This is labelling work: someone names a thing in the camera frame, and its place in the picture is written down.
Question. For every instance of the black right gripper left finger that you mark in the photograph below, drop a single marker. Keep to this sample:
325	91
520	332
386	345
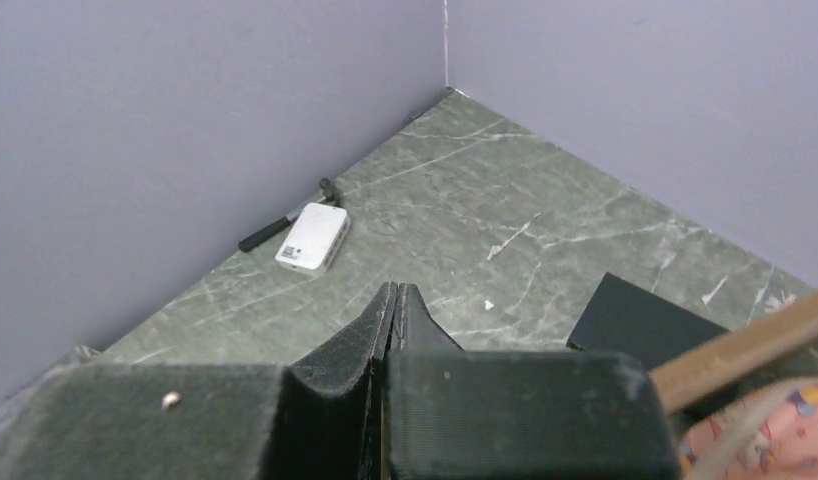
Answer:
317	418

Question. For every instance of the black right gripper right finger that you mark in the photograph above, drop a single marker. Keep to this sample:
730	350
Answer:
449	413

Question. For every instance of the wooden pet bed frame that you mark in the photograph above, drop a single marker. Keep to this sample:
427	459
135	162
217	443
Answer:
732	356

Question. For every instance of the pink unicorn print mattress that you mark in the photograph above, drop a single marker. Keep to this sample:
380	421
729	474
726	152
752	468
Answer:
771	433

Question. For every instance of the white small box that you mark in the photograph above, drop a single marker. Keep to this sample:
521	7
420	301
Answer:
314	239

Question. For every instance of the black rectangular box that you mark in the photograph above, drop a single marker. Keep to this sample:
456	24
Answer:
650	331

